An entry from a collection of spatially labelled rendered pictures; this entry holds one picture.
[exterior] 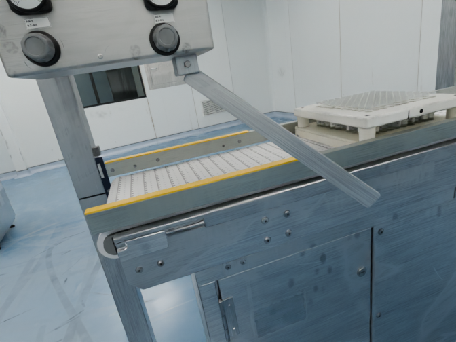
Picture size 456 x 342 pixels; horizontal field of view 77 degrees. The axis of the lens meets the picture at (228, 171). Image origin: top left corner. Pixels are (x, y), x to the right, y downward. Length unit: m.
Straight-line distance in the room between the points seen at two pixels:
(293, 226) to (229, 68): 5.54
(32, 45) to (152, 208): 0.23
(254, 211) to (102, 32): 0.31
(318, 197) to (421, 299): 0.51
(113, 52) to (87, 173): 0.40
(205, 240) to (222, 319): 0.21
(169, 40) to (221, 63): 5.58
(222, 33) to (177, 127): 1.95
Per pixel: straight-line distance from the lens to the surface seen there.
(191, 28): 0.37
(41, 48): 0.35
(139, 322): 0.91
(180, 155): 0.68
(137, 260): 0.46
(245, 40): 6.18
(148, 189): 0.56
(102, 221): 0.43
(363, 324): 0.85
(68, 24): 0.37
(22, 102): 5.53
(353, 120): 0.58
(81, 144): 0.70
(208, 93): 0.40
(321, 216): 0.53
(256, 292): 0.62
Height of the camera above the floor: 1.07
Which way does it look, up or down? 19 degrees down
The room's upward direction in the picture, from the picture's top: 9 degrees counter-clockwise
